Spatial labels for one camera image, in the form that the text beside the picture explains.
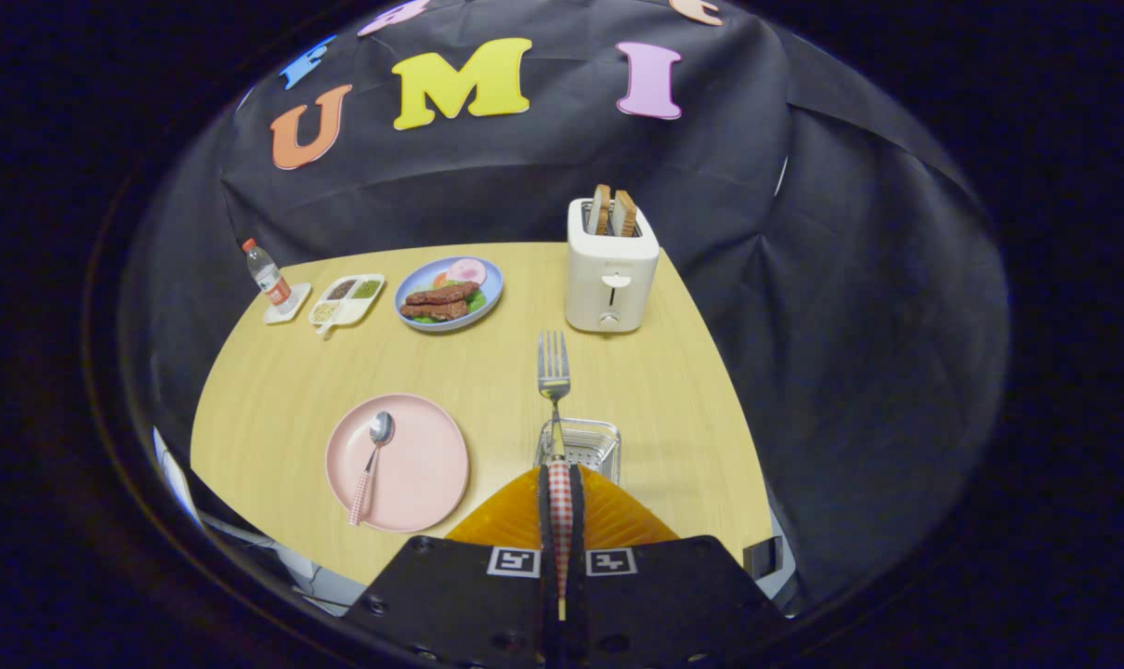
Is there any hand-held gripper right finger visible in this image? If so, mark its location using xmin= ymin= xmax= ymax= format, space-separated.
xmin=559 ymin=463 xmax=791 ymax=669

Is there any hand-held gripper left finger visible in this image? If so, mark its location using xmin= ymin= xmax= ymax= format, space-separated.
xmin=344 ymin=463 xmax=563 ymax=669

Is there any fork with red checked handle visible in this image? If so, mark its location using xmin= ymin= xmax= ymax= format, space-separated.
xmin=537 ymin=330 xmax=574 ymax=603

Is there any spoon with red checked handle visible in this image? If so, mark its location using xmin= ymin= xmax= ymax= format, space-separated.
xmin=348 ymin=411 xmax=396 ymax=528

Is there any metal cutlery basket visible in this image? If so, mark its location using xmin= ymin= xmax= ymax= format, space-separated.
xmin=534 ymin=418 xmax=622 ymax=486

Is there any pink plate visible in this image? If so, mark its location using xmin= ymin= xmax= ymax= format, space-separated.
xmin=325 ymin=393 xmax=470 ymax=533

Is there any green lettuce leaf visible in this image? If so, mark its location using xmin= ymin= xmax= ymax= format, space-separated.
xmin=412 ymin=279 xmax=487 ymax=324

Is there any brown bacon strip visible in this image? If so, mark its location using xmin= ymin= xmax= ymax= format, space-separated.
xmin=399 ymin=299 xmax=470 ymax=321
xmin=406 ymin=282 xmax=479 ymax=306

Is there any blue plate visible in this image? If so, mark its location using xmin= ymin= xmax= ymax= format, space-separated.
xmin=394 ymin=256 xmax=504 ymax=333

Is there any white toaster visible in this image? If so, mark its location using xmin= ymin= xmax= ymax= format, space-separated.
xmin=565 ymin=197 xmax=660 ymax=335

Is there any white divided condiment dish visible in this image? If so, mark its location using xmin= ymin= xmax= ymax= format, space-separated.
xmin=307 ymin=274 xmax=386 ymax=337

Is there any small white square coaster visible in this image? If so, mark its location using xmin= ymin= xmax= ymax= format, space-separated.
xmin=263 ymin=282 xmax=312 ymax=324

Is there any clear water bottle red label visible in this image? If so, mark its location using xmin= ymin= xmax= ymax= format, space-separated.
xmin=242 ymin=239 xmax=292 ymax=308

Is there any white flat panel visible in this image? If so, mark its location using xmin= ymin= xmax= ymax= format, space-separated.
xmin=153 ymin=427 xmax=203 ymax=523

